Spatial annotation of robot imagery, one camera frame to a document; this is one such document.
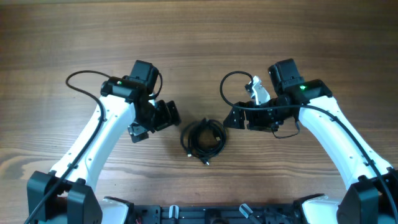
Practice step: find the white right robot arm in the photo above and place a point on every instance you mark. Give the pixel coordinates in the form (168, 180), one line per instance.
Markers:
(370, 181)

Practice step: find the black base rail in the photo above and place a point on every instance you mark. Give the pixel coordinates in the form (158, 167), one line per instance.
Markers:
(217, 214)

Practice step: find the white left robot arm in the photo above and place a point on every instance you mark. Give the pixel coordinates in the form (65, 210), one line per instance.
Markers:
(66, 193)

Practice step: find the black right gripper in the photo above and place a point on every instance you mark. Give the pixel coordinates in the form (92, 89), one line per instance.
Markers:
(247, 116)

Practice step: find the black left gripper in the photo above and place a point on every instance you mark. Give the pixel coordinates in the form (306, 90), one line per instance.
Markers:
(135, 129)

